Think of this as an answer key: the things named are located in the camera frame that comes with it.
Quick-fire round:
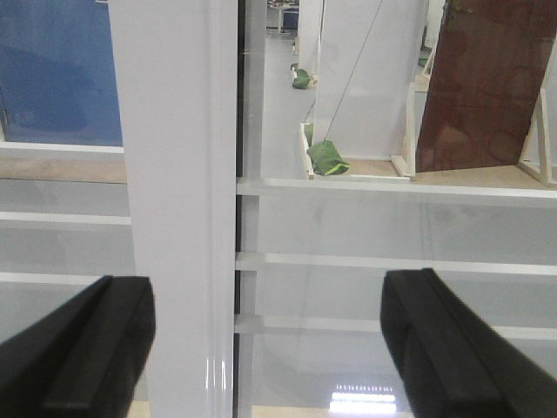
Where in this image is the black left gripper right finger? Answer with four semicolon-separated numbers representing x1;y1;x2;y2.
380;269;556;417

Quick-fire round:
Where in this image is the brown wooden door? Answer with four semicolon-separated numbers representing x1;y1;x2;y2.
416;1;556;172

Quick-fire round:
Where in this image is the white partition panel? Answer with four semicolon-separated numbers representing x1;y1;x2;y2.
314;0;428;159

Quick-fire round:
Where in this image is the white fixed glass panel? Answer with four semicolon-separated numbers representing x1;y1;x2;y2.
0;0;136;401

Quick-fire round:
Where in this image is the far green sandbag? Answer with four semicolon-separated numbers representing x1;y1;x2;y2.
291;63;318;90

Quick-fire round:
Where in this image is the blue panel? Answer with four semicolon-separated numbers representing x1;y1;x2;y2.
1;0;123;146

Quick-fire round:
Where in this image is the green sandbag on platform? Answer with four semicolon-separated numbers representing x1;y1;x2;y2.
306;140;351;176

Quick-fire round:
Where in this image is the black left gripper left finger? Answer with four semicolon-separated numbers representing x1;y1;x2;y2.
1;276;156;417

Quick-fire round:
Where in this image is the white sliding glass door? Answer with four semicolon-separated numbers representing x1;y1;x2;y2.
109;1;556;417

